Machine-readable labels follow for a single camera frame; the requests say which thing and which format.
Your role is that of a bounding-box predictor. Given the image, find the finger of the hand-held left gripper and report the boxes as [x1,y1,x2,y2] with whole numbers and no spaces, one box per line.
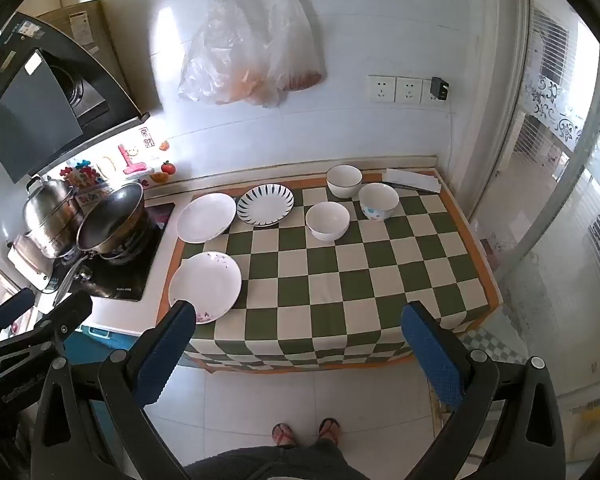
[0,287,37,343]
[10,290,94,356]

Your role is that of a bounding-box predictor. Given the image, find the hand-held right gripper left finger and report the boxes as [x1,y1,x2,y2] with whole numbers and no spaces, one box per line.
[30,300,197,480]

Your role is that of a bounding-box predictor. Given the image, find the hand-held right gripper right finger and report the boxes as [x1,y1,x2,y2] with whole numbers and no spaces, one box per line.
[401,301,566,480]

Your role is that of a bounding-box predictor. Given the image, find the white bowl with dark rim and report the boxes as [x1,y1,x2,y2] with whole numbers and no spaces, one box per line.
[326,164,363,199]

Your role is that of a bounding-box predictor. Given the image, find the blue storage bin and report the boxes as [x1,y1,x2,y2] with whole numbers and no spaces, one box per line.
[62,322,137,357]

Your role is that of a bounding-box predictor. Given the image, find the black glass stove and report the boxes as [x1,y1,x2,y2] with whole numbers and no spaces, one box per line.
[45,202,176,304]

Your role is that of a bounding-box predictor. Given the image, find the white plate with floral print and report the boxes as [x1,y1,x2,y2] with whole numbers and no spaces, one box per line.
[168,251,243,324]

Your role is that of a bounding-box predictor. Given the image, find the stainless steel steamer pot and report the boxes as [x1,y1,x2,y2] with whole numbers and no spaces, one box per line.
[22,175,87,261]

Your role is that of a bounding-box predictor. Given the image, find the dark steel wok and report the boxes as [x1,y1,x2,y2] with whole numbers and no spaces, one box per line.
[52,182,148,308]

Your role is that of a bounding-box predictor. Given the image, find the green white checkered tablecloth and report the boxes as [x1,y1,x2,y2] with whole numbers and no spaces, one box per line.
[155,175,504,374]

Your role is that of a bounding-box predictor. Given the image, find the person's right foot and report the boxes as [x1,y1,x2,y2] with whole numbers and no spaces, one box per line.
[317,417,341,445]

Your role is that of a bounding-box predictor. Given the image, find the colourful flower ornaments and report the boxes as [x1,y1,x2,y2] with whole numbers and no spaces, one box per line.
[60,160,107,196]

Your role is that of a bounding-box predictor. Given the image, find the plain white plate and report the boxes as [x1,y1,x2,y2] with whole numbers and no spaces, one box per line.
[176,193,237,244]

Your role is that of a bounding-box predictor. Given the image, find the person's dark grey trousers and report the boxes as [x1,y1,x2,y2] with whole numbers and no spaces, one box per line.
[185,439,363,480]

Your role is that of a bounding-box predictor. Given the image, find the white bowl with coloured dots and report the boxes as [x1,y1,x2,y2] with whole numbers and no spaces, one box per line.
[358,182,400,222]

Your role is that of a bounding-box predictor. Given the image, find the plain white bowl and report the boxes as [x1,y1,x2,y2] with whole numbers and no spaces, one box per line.
[305,202,351,241]

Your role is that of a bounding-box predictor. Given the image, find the folded white paper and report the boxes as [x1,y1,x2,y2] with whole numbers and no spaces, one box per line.
[382,167,442,194]

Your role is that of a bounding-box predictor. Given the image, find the red apple ornament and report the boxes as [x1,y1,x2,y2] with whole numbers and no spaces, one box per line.
[150,160,177,184]

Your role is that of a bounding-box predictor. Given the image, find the white plate with black stripes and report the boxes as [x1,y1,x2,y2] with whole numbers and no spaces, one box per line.
[236,184,295,227]

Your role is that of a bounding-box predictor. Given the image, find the black range hood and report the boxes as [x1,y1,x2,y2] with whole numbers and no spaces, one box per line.
[0,12,151,184]

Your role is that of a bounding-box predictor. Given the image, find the sliding glass door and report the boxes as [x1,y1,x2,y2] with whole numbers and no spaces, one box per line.
[500,0,600,463]

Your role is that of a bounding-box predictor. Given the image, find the large clear plastic bag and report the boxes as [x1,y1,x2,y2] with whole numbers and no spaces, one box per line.
[177,0,281,109]

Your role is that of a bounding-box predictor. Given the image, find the small clear plastic bag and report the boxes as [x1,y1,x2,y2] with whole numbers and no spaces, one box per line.
[265,0,327,93]

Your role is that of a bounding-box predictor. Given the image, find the pink wall hook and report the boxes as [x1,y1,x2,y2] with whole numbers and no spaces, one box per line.
[117,143,149,176]

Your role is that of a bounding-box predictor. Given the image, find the white wall socket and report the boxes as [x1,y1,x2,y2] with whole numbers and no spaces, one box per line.
[396,76,424,106]
[367,75,397,105]

